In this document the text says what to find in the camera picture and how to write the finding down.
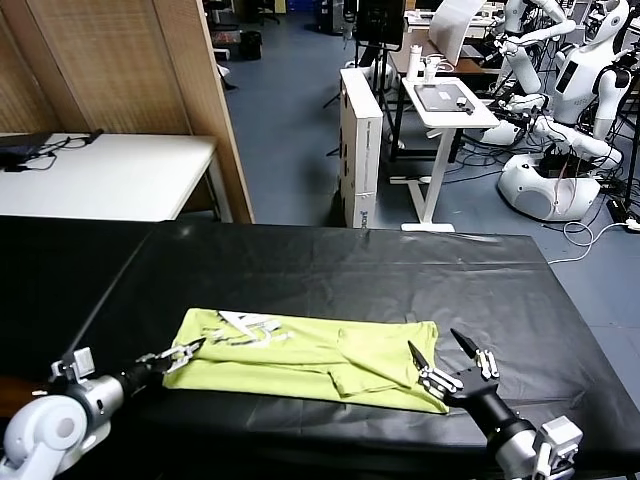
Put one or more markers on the black monitor on stand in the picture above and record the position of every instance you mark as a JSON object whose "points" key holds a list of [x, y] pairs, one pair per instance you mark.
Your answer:
{"points": [[379, 25]]}

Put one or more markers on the black trash bin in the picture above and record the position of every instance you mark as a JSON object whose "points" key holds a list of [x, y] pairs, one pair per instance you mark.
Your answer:
{"points": [[251, 45]]}

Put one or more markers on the yellow-green t-shirt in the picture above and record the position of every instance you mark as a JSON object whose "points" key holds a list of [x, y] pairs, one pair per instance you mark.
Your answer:
{"points": [[290, 365]]}

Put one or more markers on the white rectangular table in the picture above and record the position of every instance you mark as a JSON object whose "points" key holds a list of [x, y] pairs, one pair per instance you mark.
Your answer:
{"points": [[125, 175]]}

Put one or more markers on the white cup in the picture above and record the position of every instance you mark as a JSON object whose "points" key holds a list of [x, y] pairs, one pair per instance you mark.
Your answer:
{"points": [[430, 71]]}

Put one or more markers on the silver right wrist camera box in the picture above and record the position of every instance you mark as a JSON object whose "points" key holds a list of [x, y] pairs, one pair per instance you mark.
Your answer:
{"points": [[560, 445]]}

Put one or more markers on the white humanoid robot with base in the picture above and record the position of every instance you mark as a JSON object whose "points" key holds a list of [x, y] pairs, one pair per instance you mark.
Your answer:
{"points": [[577, 87]]}

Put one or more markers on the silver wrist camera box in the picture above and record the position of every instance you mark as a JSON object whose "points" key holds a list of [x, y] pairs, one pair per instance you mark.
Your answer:
{"points": [[77, 365], [560, 445]]}

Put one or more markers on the black power strip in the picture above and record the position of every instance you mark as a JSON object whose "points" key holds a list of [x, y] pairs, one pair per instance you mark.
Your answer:
{"points": [[622, 212]]}

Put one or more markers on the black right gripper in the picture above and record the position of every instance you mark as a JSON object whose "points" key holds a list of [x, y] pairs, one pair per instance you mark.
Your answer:
{"points": [[490, 410]]}

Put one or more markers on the small black adapter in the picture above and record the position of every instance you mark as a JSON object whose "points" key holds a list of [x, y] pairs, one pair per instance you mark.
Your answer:
{"points": [[465, 105]]}

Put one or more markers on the black flat device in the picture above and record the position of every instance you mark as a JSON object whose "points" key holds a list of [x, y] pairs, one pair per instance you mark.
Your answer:
{"points": [[17, 147]]}

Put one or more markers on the white standing desk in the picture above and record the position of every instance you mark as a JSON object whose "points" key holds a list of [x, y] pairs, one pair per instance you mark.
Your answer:
{"points": [[482, 120]]}

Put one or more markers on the black plastic table cover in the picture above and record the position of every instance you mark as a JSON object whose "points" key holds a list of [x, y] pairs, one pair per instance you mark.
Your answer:
{"points": [[350, 280]]}

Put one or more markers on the white water bottle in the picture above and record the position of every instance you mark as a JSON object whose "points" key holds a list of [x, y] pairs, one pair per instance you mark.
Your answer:
{"points": [[413, 64]]}

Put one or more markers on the tall white cardboard box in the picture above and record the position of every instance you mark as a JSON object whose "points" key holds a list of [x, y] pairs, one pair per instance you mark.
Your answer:
{"points": [[360, 152]]}

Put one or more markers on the white curved panel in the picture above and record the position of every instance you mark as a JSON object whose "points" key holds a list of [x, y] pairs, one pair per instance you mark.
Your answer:
{"points": [[450, 31]]}

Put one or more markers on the grey closed laptop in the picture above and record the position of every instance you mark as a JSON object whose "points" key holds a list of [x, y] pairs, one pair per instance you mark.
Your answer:
{"points": [[440, 96]]}

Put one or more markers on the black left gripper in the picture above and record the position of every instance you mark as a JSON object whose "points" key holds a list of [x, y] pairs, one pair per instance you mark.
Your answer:
{"points": [[140, 375]]}

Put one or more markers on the brown desk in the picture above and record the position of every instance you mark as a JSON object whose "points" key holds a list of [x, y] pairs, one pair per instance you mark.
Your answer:
{"points": [[472, 64]]}

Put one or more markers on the wooden partition screen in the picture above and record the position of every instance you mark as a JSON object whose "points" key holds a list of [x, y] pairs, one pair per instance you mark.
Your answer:
{"points": [[117, 60]]}

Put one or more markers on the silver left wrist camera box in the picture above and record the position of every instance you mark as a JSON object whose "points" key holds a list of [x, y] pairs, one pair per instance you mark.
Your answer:
{"points": [[77, 365]]}

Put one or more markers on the white humanoid robot raised arm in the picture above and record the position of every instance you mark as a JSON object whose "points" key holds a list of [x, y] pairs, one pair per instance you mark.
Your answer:
{"points": [[522, 67]]}

